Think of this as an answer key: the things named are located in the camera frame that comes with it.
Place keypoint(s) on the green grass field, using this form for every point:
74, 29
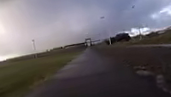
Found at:
8, 81

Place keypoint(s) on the gantry frame structure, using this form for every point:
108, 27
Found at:
88, 42

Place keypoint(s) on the low long building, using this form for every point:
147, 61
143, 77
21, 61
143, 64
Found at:
69, 46

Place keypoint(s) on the dark wet asphalt path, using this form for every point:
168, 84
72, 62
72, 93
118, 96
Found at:
93, 83

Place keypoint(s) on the pale pole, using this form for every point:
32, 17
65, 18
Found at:
34, 48

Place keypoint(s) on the dark clump of trees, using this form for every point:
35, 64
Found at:
120, 37

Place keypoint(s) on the street lamp pole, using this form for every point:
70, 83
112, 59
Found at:
107, 30

